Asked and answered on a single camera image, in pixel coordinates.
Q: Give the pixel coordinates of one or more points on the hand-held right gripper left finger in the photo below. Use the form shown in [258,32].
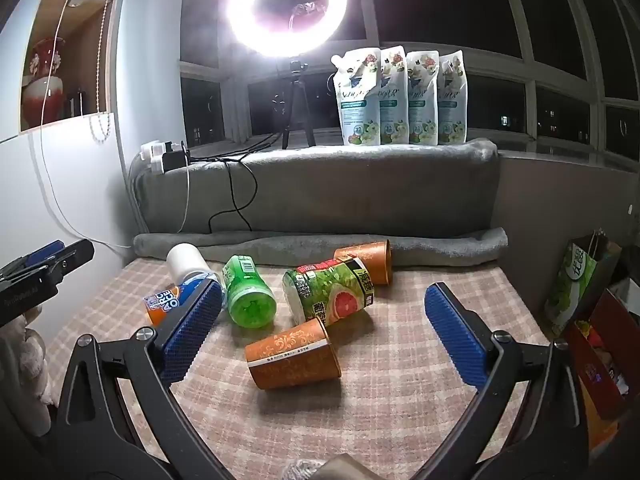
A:
[189,332]

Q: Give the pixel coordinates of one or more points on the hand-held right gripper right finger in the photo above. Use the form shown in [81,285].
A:
[457,332]

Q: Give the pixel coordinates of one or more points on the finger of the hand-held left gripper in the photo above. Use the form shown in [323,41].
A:
[75,255]
[44,253]

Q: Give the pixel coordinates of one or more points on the orange patterned paper cup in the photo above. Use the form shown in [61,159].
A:
[292,356]
[367,260]

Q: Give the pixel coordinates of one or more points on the blue orange cup white lid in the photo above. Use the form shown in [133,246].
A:
[185,260]

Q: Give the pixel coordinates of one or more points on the green grapefruit print cup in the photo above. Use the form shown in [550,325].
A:
[327,290]

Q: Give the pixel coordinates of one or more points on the white fuzzy cloth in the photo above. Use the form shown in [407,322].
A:
[22,355]

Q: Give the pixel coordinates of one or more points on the green plastic bottle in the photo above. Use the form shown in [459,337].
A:
[247,292]

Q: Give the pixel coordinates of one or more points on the plaid mat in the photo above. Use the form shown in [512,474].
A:
[395,390]

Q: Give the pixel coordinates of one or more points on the white power strip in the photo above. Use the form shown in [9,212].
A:
[152,156]

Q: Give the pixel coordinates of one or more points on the green paper bag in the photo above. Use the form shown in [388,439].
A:
[575,285]

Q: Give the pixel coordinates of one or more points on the black charger plug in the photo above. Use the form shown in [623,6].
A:
[174,157]

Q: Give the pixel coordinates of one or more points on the rolled grey towel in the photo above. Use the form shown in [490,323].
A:
[310,249]

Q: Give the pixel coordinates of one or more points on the red cardboard box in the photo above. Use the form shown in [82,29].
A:
[607,355]

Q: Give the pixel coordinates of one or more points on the red white vase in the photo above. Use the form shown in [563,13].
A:
[44,85]

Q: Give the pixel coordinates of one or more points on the crumpled clear plastic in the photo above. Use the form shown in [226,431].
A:
[300,471]

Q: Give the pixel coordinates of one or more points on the grey blanket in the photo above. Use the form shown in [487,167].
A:
[350,190]

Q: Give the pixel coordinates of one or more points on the wooden shelf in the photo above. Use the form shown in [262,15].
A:
[87,50]

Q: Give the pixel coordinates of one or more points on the white floral refill pouch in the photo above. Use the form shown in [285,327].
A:
[356,105]
[452,102]
[394,100]
[422,102]

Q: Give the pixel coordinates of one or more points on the black tripod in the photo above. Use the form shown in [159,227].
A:
[296,105]

